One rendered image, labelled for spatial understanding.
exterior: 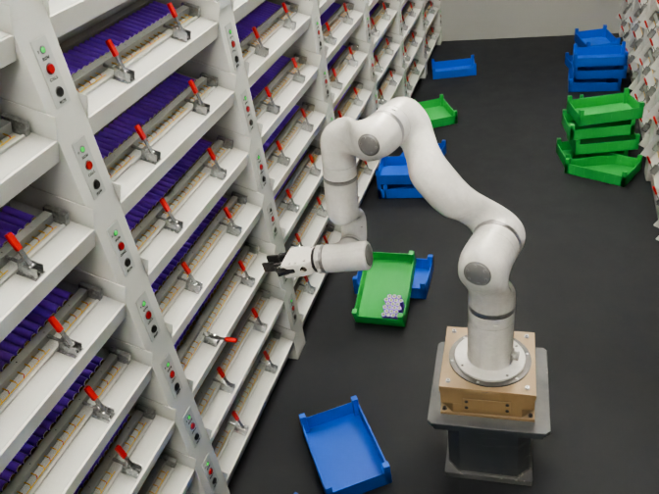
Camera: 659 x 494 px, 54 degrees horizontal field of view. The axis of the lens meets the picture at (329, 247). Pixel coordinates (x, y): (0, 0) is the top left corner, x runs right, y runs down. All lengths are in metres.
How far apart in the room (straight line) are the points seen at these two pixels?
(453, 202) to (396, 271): 1.12
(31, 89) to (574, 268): 2.17
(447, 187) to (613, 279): 1.35
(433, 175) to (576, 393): 1.05
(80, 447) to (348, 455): 0.94
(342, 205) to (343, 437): 0.82
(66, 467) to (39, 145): 0.63
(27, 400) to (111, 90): 0.63
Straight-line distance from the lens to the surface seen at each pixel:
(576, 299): 2.65
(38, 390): 1.33
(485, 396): 1.77
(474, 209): 1.58
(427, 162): 1.54
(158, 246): 1.59
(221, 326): 1.90
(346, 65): 3.05
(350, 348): 2.45
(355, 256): 1.79
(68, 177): 1.32
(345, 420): 2.21
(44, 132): 1.29
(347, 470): 2.09
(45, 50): 1.27
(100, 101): 1.41
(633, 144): 3.53
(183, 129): 1.68
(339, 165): 1.64
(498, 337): 1.72
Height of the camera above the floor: 1.69
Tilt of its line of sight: 34 degrees down
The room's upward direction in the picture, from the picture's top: 10 degrees counter-clockwise
